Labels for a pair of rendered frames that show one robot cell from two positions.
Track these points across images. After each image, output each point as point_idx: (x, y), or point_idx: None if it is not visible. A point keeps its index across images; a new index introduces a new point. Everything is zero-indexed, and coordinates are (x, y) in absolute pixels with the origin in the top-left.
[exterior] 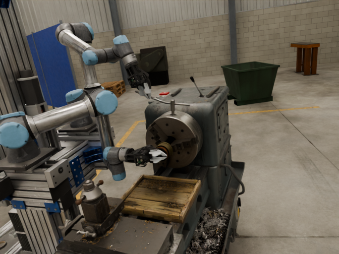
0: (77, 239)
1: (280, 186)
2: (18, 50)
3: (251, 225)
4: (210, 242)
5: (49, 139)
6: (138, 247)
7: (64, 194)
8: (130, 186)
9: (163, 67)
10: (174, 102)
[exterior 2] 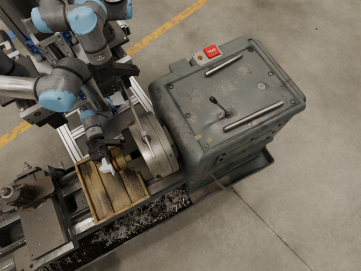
0: None
1: (327, 174)
2: None
3: (250, 186)
4: (146, 218)
5: (55, 49)
6: (33, 241)
7: (53, 120)
8: None
9: None
10: (144, 136)
